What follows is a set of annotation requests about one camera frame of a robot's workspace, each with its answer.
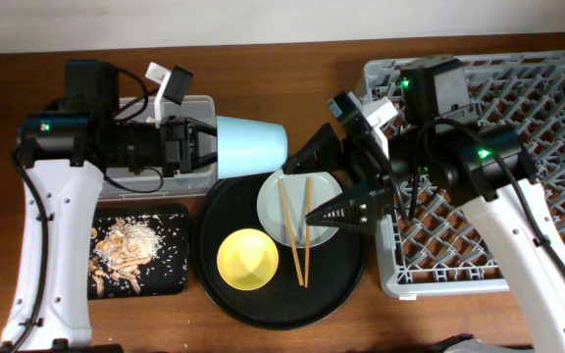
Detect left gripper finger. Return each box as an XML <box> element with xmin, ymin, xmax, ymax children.
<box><xmin>184</xmin><ymin>118</ymin><xmax>217</xmax><ymax>137</ymax></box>
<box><xmin>183</xmin><ymin>152</ymin><xmax>218</xmax><ymax>172</ymax></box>

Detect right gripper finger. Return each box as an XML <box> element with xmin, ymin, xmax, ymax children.
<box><xmin>305</xmin><ymin>183</ymin><xmax>385</xmax><ymax>234</ymax></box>
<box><xmin>282</xmin><ymin>124</ymin><xmax>344</xmax><ymax>175</ymax></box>

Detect blue cup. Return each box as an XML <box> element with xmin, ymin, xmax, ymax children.
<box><xmin>217</xmin><ymin>116</ymin><xmax>288</xmax><ymax>178</ymax></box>

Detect wooden chopstick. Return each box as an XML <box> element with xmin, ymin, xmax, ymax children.
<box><xmin>304</xmin><ymin>177</ymin><xmax>313</xmax><ymax>288</ymax></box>
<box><xmin>278</xmin><ymin>179</ymin><xmax>305</xmax><ymax>287</ymax></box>

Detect grey plate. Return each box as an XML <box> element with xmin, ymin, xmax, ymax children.
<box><xmin>256</xmin><ymin>171</ymin><xmax>342</xmax><ymax>249</ymax></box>

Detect yellow bowl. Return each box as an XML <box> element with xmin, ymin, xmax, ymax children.
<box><xmin>216</xmin><ymin>228</ymin><xmax>279</xmax><ymax>291</ymax></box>

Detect food scraps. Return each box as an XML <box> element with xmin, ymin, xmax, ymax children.
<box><xmin>88</xmin><ymin>215</ymin><xmax>188</xmax><ymax>299</ymax></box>

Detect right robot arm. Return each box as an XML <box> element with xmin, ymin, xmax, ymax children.
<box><xmin>282</xmin><ymin>55</ymin><xmax>565</xmax><ymax>352</ymax></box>

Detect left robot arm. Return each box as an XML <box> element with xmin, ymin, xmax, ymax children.
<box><xmin>0</xmin><ymin>60</ymin><xmax>217</xmax><ymax>352</ymax></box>

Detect grey dishwasher rack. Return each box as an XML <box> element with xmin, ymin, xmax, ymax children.
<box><xmin>375</xmin><ymin>51</ymin><xmax>565</xmax><ymax>300</ymax></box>

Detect round black tray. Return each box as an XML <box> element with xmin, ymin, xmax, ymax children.
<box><xmin>190</xmin><ymin>175</ymin><xmax>369</xmax><ymax>330</ymax></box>

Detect clear plastic bin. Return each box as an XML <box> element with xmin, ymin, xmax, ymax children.
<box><xmin>95</xmin><ymin>95</ymin><xmax>219</xmax><ymax>203</ymax></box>

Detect black rectangular tray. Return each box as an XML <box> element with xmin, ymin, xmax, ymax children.
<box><xmin>87</xmin><ymin>202</ymin><xmax>190</xmax><ymax>300</ymax></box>

